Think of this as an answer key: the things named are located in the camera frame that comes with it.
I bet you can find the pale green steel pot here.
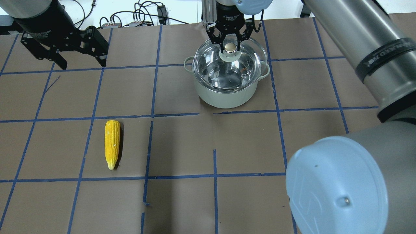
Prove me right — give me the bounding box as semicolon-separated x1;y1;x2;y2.
184;39;271;109

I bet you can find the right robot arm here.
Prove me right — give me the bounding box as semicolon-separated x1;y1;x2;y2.
211;0;415;234

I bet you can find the yellow corn cob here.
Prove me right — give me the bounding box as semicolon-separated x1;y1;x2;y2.
104;120;121;170

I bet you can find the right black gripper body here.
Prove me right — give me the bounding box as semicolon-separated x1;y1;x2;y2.
206;0;254;44

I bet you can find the aluminium frame post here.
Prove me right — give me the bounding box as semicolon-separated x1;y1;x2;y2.
201;0;217;26

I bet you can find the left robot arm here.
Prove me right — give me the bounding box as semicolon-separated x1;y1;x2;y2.
0;0;110;70

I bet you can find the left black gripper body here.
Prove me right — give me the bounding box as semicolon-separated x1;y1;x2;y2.
20;26;110;61

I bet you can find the glass pot lid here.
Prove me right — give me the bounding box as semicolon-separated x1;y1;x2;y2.
189;35;269;92

